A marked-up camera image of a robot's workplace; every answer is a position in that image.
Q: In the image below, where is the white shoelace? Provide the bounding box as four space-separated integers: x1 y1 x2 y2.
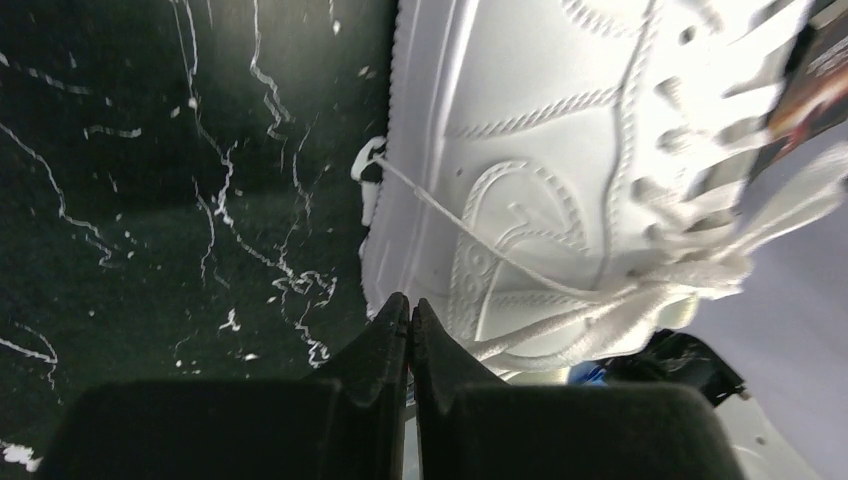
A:
370 142 848 374

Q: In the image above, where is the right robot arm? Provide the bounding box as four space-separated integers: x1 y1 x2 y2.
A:
517 307 847 479

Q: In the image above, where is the white sneaker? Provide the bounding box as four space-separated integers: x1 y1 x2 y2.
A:
361 1 812 381

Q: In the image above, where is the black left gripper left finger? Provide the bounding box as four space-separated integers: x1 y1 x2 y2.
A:
36 293 410 479

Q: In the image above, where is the dark book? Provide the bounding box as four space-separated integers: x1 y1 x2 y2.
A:
749 1 847 179

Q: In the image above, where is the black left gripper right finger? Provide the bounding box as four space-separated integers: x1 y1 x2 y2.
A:
409 300 743 479

